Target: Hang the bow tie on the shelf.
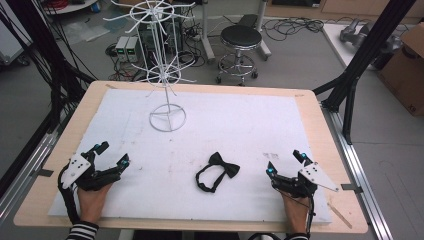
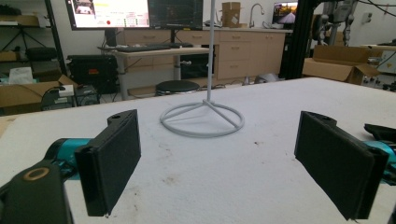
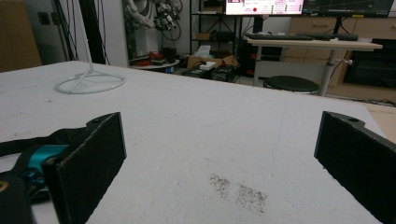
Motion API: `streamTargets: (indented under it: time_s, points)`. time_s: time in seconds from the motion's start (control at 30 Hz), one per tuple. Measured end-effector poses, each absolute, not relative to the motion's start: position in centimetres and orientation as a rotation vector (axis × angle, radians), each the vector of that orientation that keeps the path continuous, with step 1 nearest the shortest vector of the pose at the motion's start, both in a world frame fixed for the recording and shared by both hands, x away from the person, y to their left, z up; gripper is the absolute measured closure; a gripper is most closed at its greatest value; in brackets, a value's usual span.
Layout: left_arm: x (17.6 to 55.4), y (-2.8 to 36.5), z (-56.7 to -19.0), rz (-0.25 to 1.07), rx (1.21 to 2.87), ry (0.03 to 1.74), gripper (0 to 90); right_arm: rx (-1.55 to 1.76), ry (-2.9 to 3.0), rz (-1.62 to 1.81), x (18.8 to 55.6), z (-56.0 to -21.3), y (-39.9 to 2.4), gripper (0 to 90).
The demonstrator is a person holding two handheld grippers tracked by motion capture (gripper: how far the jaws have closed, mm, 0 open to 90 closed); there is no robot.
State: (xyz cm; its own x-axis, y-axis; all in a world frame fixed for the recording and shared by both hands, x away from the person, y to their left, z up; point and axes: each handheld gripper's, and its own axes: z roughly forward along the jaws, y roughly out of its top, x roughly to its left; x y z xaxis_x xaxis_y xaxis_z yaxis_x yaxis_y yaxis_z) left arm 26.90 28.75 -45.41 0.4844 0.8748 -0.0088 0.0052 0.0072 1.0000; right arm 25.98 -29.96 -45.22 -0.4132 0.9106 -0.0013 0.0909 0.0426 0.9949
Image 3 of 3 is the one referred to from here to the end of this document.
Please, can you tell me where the round black stool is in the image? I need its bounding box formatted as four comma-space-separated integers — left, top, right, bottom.
262, 75, 320, 95

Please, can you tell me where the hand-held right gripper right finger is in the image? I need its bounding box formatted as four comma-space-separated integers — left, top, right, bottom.
313, 110, 396, 224

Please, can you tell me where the brown cardboard panel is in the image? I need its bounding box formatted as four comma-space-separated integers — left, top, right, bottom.
0, 0, 43, 74

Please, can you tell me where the dark computer monitor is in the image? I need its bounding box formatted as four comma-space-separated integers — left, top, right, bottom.
302, 0, 395, 19

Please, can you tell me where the bright computer monitor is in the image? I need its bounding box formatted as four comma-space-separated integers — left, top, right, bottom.
224, 0, 305, 17

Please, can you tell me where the round white low table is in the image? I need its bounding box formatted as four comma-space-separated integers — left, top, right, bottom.
130, 58, 181, 75

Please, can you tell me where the open cardboard box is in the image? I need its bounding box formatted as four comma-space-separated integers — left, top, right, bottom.
186, 53, 240, 70

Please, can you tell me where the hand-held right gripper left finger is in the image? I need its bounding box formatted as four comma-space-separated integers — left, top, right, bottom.
41, 111, 128, 224

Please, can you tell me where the light wooden desk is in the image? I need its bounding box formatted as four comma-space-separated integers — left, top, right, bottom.
244, 36, 384, 97

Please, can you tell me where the white wire stand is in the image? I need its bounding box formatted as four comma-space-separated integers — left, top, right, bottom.
54, 18, 127, 95

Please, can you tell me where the black metal shelf rack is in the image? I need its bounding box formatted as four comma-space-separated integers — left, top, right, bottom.
188, 0, 245, 60

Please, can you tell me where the black keyboard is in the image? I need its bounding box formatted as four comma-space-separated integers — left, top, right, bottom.
245, 33, 315, 42

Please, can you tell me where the white power adapter box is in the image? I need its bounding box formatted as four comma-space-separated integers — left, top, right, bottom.
199, 61, 218, 71

